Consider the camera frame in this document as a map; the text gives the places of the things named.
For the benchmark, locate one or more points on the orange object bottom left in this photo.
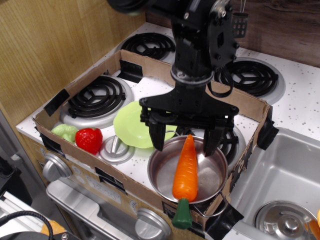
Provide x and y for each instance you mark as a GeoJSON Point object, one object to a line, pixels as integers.
{"type": "Point", "coordinates": [56, 228]}

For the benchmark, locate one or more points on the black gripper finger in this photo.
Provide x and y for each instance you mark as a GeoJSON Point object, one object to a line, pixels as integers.
{"type": "Point", "coordinates": [213, 136]}
{"type": "Point", "coordinates": [157, 133]}

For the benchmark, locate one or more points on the back right black burner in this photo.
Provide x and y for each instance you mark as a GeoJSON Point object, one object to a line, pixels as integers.
{"type": "Point", "coordinates": [258, 78]}

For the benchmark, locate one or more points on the light green plastic plate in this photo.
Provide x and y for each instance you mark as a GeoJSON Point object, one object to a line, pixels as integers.
{"type": "Point", "coordinates": [129, 128]}

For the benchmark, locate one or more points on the left silver oven knob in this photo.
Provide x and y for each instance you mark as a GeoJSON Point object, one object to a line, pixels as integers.
{"type": "Point", "coordinates": [55, 168]}

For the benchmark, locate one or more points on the silver oven door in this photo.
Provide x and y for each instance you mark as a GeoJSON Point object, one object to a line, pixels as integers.
{"type": "Point", "coordinates": [96, 218]}

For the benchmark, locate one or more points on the front left black burner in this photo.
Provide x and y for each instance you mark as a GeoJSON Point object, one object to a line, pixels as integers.
{"type": "Point", "coordinates": [97, 104]}

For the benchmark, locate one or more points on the silver toy sink basin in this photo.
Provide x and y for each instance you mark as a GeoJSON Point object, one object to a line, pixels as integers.
{"type": "Point", "coordinates": [288, 170]}

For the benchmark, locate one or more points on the orange toy carrot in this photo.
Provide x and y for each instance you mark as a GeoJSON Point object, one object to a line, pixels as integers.
{"type": "Point", "coordinates": [185, 184]}

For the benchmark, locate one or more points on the silver sink drain cover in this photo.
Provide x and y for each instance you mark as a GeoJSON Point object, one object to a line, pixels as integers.
{"type": "Point", "coordinates": [284, 220]}

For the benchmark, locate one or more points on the green toy broccoli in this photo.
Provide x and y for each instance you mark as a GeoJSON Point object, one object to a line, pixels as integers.
{"type": "Point", "coordinates": [65, 131]}

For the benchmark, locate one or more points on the stainless steel pot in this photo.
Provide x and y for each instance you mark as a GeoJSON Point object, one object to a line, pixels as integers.
{"type": "Point", "coordinates": [212, 170]}

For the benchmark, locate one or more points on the silver oven knob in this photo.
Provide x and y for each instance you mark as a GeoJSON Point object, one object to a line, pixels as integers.
{"type": "Point", "coordinates": [151, 226]}
{"type": "Point", "coordinates": [55, 168]}

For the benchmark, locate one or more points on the orange object in sink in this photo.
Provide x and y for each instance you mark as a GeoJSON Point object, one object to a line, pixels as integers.
{"type": "Point", "coordinates": [314, 226]}

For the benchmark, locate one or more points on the front right black burner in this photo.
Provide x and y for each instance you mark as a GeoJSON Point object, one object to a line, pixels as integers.
{"type": "Point", "coordinates": [232, 145]}

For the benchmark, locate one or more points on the hanging silver slotted spatula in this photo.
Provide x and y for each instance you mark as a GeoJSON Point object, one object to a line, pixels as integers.
{"type": "Point", "coordinates": [240, 21]}

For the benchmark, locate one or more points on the red toy strawberry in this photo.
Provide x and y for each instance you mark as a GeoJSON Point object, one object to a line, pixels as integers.
{"type": "Point", "coordinates": [89, 139]}

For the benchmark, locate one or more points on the silver front stove knob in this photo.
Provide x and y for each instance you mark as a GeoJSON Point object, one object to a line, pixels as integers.
{"type": "Point", "coordinates": [114, 151]}

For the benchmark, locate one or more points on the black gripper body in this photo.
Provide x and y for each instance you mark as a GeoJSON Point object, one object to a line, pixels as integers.
{"type": "Point", "coordinates": [188, 105]}

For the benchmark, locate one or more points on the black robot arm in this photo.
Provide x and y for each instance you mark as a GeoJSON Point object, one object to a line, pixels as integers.
{"type": "Point", "coordinates": [202, 32]}

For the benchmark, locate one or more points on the right silver oven knob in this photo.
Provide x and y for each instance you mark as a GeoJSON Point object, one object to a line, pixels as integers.
{"type": "Point", "coordinates": [151, 226]}

